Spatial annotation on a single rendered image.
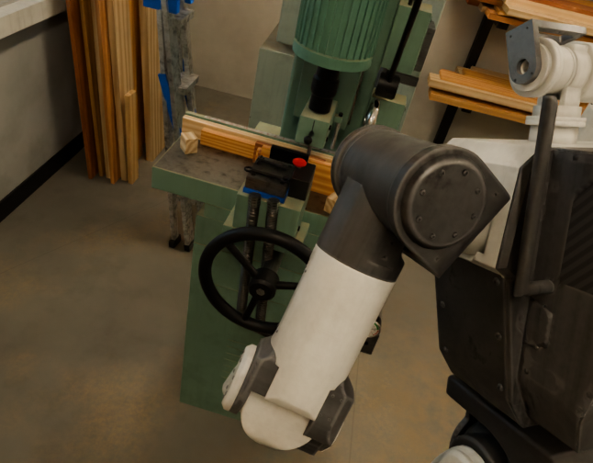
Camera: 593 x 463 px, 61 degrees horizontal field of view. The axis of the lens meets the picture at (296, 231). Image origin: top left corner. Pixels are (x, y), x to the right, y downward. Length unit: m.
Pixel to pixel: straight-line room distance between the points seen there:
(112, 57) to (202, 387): 1.50
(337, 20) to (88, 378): 1.41
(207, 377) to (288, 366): 1.17
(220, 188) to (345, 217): 0.73
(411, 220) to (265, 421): 0.28
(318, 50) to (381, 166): 0.65
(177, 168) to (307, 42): 0.41
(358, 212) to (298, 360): 0.16
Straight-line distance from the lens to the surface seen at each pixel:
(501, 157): 0.55
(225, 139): 1.30
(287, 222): 1.06
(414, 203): 0.42
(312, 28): 1.09
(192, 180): 1.20
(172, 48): 1.94
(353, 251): 0.48
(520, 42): 0.63
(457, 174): 0.44
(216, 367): 1.63
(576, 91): 0.66
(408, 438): 1.95
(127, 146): 2.65
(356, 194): 0.48
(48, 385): 1.93
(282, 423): 0.59
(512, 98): 3.30
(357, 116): 1.40
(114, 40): 2.47
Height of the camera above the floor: 1.56
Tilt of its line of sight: 37 degrees down
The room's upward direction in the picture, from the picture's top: 14 degrees clockwise
